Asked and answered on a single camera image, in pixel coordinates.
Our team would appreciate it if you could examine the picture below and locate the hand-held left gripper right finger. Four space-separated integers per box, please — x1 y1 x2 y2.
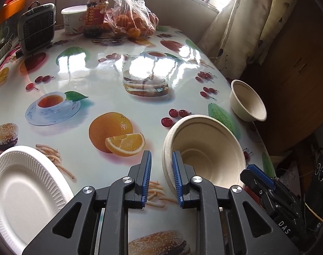
171 151 301 255

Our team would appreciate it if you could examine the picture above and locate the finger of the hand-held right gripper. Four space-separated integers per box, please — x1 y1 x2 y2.
240 164 280 205

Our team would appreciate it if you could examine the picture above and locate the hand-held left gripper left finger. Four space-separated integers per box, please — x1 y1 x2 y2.
22 150 153 255

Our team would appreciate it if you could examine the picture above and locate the white ribbed paper plate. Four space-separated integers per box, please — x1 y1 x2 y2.
0 146 75 248

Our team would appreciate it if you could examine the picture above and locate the wooden cabinet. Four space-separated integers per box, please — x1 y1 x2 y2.
242 0 323 156

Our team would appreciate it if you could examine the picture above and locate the food print vinyl tablecloth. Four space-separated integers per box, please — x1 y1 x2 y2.
0 25 278 255

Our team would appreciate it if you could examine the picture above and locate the beige printed curtain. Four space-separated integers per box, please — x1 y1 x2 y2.
198 0 303 72

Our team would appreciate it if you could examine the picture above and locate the plastic bag of oranges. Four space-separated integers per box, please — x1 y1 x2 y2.
84 0 160 39

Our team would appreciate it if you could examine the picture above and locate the glass jar with red label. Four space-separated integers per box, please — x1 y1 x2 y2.
83 0 111 38

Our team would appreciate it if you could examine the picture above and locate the white plastic tub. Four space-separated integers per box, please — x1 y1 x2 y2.
61 5 88 36

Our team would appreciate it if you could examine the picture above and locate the grey portable heater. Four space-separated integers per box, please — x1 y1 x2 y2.
18 3 57 54

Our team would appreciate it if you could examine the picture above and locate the orange tray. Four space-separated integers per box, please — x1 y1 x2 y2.
2 0 27 20

